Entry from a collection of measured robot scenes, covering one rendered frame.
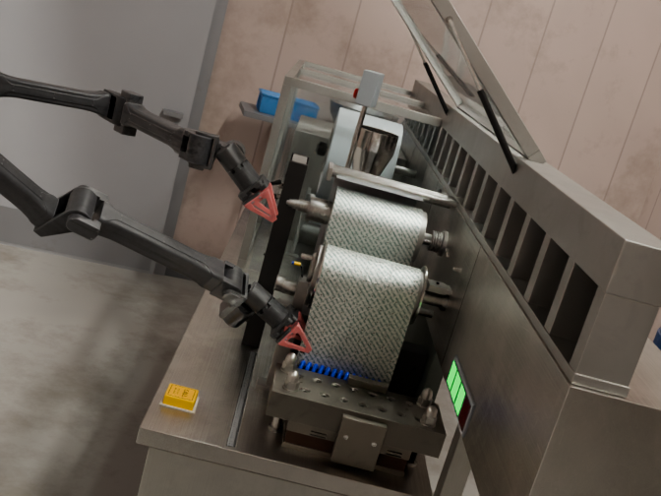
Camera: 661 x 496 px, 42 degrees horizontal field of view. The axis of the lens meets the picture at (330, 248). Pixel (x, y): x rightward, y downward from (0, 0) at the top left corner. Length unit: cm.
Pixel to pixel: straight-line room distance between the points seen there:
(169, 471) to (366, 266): 64
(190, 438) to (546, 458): 89
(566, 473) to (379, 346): 88
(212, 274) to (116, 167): 349
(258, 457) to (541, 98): 427
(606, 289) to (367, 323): 94
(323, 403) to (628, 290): 89
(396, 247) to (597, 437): 109
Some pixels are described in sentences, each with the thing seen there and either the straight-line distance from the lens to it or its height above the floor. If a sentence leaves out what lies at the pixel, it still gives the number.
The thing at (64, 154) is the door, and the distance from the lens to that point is 541.
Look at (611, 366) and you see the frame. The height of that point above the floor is 148.
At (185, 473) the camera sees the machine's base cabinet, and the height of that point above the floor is 82.
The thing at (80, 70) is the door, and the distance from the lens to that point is 532.
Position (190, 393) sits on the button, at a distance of 205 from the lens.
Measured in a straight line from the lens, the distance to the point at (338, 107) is 297.
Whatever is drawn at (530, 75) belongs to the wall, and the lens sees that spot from 577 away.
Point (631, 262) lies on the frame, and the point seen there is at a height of 163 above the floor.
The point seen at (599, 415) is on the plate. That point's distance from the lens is 126.
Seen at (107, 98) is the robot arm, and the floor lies 147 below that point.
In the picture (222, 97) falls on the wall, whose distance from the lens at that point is 536.
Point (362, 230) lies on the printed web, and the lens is 223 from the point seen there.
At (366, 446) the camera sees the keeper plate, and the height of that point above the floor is 97.
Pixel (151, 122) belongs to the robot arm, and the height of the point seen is 147.
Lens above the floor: 182
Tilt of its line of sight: 15 degrees down
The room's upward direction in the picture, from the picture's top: 16 degrees clockwise
